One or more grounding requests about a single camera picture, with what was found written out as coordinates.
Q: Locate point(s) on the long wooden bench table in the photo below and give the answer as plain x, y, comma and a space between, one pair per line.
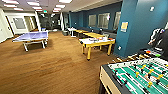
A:
90, 33

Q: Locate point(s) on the wooden air hockey table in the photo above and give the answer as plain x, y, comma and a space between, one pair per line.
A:
100, 43

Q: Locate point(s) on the interior glass window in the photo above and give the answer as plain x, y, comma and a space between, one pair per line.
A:
92, 20
104, 21
117, 20

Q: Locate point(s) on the ceiling light panel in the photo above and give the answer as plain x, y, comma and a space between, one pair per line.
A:
9, 1
60, 6
65, 1
33, 3
10, 5

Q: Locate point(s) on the green exit sign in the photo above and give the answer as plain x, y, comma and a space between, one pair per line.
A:
44, 11

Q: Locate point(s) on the blue ping pong table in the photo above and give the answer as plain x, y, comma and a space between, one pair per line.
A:
31, 36

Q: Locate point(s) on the green foosball table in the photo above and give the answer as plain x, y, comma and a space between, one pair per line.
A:
140, 75

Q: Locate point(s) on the glass office partition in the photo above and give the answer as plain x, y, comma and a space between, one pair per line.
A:
20, 23

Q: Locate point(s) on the white wall outlet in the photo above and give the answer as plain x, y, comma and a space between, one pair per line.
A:
119, 48

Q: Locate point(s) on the yellow wall notice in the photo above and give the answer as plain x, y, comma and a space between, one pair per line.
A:
124, 27

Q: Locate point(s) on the white round wall sensor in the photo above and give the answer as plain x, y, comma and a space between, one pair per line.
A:
152, 8

